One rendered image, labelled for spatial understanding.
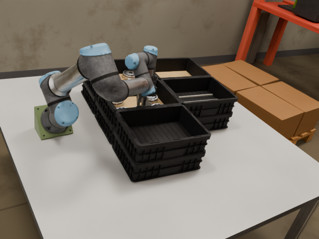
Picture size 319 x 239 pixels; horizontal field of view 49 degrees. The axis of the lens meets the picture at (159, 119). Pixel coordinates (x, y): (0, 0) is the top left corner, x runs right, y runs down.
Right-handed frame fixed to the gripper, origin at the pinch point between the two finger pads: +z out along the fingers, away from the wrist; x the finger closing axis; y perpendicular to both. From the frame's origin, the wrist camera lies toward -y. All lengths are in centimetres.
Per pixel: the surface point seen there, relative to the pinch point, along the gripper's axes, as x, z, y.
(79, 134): 3.7, 15.0, -32.2
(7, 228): 16, 84, -71
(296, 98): 59, 36, 202
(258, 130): -14, 16, 81
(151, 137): -24.0, 4.5, -3.0
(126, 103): 9.6, 1.3, -3.8
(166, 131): -20.2, 4.1, 7.7
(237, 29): 235, 13, 255
